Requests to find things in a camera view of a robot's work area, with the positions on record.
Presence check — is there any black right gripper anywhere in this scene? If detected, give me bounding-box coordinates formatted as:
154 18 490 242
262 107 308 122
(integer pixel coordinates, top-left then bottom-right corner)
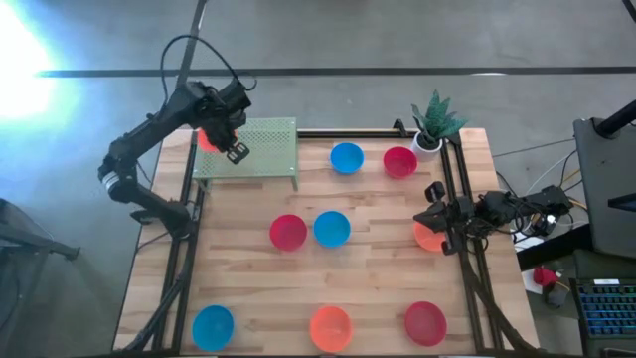
412 181 481 257

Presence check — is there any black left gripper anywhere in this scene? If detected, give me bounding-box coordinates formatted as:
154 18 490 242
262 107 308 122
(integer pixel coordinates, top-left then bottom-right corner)
201 109 250 165

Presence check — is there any orange plastic mini bowl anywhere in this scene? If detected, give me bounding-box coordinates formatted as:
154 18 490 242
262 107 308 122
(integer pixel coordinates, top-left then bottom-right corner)
308 305 354 354
412 221 448 254
197 127 239 154

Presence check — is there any red plastic mini bowl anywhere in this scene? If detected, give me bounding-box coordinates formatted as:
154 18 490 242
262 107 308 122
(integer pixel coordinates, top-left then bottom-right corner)
382 145 419 180
403 300 448 348
268 213 309 253

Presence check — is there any blue plastic mini bowl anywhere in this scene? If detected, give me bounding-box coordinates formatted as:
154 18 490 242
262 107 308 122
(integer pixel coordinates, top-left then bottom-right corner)
312 210 352 249
191 304 236 353
329 141 366 176

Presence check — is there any green perforated metal shelf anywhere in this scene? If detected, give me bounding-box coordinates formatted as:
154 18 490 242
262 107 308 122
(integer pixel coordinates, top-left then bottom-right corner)
191 116 300 193

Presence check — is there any white plant pot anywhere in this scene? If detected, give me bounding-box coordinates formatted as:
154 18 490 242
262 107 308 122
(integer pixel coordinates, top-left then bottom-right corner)
409 129 444 163

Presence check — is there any white paper sheet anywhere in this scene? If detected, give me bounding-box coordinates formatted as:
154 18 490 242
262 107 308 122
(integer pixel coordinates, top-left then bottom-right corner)
514 233 546 253

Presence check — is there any green artificial plant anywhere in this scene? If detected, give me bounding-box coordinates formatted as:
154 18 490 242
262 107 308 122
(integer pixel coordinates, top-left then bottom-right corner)
409 89 470 143

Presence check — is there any small red object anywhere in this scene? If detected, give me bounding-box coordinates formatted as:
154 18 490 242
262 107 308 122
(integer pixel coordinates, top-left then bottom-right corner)
532 266 560 289

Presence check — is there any black pole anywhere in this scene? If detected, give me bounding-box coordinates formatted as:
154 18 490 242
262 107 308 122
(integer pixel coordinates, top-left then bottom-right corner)
594 98 636 139

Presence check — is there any black mesh chair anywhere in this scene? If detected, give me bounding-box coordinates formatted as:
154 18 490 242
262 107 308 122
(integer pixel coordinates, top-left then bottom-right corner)
0 197 81 358

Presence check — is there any black aluminium frame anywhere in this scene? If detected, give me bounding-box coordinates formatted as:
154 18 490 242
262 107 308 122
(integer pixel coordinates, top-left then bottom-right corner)
439 133 536 355
121 131 206 354

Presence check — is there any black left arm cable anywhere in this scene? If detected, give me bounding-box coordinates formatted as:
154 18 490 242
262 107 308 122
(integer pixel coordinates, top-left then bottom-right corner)
159 34 258 108

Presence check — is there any yellow cable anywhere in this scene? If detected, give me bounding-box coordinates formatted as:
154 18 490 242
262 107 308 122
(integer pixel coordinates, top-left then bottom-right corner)
559 167 583 189

